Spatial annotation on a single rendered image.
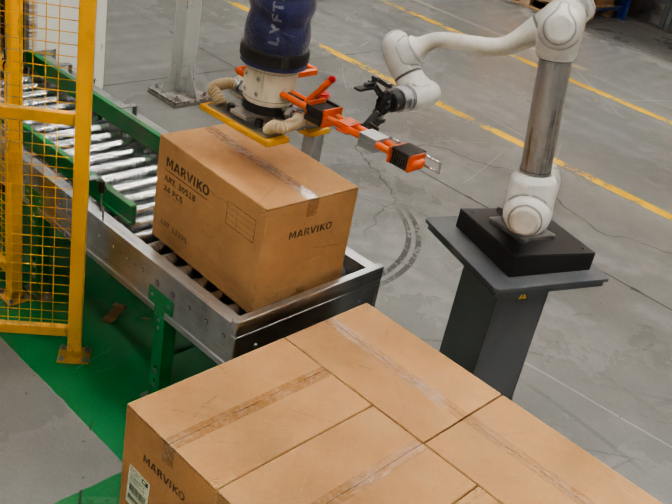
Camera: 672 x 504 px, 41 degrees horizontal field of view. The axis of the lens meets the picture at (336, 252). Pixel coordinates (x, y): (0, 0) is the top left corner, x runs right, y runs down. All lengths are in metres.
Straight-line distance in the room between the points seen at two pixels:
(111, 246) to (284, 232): 0.74
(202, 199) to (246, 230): 0.24
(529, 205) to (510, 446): 0.77
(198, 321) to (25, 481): 0.75
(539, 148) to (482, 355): 0.87
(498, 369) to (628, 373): 0.95
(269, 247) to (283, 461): 0.74
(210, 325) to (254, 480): 0.72
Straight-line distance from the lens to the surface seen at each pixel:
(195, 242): 3.14
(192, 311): 3.02
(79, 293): 3.45
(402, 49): 3.17
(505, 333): 3.40
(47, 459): 3.22
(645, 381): 4.30
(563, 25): 2.81
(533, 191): 2.97
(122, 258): 3.29
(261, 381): 2.72
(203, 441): 2.50
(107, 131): 4.24
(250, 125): 2.94
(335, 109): 2.82
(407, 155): 2.61
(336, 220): 3.03
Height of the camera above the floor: 2.22
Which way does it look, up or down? 29 degrees down
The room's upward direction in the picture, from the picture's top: 11 degrees clockwise
